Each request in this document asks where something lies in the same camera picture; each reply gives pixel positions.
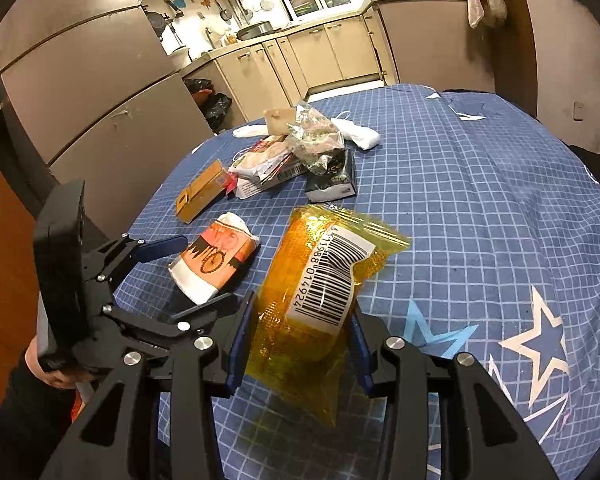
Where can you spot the black snack packet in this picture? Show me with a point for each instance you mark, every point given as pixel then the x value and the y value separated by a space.
pixel 335 180

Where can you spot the grey refrigerator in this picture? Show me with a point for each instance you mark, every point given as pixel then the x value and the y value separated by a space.
pixel 95 85

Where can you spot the white wall socket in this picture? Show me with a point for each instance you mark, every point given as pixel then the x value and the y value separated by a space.
pixel 578 111

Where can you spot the metal wok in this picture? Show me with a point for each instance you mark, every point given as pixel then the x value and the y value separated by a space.
pixel 255 30

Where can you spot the beige counter cabinet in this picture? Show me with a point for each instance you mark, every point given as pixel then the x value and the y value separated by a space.
pixel 430 45

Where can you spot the black garbage bag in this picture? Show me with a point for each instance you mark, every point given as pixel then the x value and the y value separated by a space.
pixel 217 110
pixel 197 87

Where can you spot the yellow brown cardboard box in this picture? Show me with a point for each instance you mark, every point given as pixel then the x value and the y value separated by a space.
pixel 200 192

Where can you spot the blue checked tablecloth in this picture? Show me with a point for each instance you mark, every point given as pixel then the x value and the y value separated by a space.
pixel 470 210

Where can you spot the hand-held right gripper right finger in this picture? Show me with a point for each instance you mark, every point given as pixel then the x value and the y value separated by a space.
pixel 360 352

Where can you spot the clear plastic bag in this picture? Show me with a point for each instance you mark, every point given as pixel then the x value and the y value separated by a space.
pixel 312 135

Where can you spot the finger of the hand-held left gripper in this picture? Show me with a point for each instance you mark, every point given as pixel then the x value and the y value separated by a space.
pixel 190 317
pixel 162 247

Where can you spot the orange white printed packet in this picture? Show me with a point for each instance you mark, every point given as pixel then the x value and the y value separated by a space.
pixel 215 255

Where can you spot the beige kitchen base cabinets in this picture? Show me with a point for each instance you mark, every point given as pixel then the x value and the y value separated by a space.
pixel 300 60

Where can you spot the white paper scrap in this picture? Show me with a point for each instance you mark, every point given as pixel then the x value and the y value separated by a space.
pixel 472 117
pixel 433 95

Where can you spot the white tissue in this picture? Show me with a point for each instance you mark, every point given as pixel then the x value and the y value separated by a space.
pixel 250 131

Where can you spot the wooden door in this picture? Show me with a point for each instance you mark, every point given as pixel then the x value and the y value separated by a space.
pixel 5 270

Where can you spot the beige cardboard piece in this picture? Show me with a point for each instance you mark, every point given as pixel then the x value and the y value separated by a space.
pixel 280 120

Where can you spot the person's left forearm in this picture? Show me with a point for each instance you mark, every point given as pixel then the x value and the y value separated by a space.
pixel 25 430

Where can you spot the yellow plastic bag with barcode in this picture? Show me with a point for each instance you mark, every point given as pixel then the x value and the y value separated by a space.
pixel 290 270

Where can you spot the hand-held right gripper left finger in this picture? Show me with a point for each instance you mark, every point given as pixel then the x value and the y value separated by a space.
pixel 241 345

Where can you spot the white red printed box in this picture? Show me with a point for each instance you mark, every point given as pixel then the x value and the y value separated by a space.
pixel 275 177

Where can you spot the person's left hand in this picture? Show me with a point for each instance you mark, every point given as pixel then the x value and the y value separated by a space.
pixel 36 362

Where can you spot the white crumpled cloth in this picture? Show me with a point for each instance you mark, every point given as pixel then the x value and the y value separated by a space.
pixel 360 132

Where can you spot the white jug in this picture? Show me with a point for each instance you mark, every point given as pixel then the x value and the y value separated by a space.
pixel 180 57

